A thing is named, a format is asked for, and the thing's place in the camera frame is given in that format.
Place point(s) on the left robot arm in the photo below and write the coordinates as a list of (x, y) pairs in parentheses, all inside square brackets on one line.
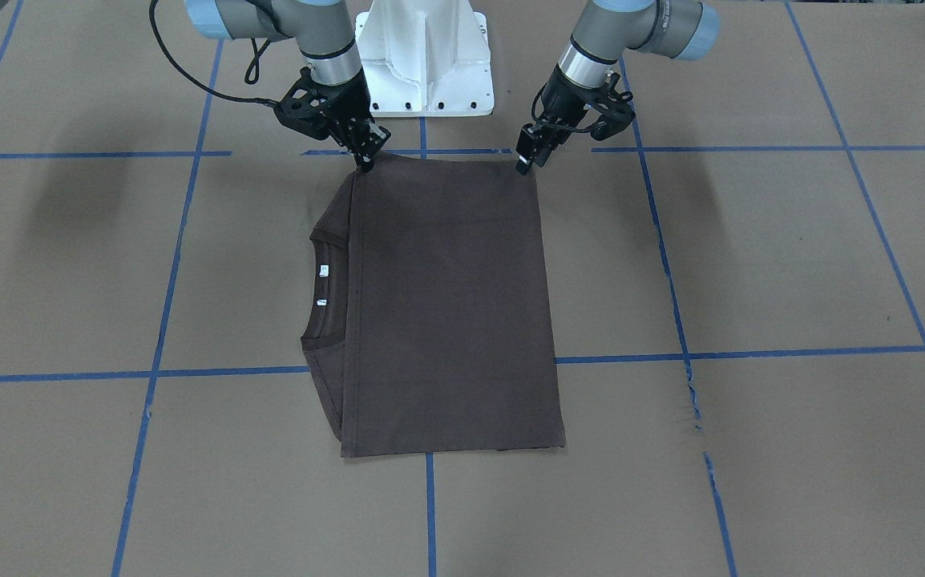
[(683, 30)]

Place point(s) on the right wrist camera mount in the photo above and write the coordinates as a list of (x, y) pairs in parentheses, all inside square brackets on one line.
[(302, 108)]

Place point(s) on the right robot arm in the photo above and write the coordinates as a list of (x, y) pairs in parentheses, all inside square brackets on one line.
[(323, 31)]

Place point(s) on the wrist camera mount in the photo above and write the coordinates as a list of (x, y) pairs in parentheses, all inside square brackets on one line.
[(302, 108), (613, 106)]

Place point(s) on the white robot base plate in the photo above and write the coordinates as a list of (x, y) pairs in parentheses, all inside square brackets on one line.
[(426, 59)]

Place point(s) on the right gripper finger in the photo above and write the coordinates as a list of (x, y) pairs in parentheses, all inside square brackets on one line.
[(374, 137), (360, 143)]

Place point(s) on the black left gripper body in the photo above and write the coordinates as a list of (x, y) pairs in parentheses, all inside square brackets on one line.
[(562, 106)]

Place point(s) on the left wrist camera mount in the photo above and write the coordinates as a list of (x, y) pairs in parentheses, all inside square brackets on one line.
[(613, 106)]

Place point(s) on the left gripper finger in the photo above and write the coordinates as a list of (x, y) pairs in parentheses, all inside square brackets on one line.
[(531, 142), (553, 140)]

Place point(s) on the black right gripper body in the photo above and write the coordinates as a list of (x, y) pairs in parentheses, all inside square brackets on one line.
[(348, 106)]

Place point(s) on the brown t-shirt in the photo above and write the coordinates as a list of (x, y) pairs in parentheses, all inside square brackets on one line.
[(430, 329)]

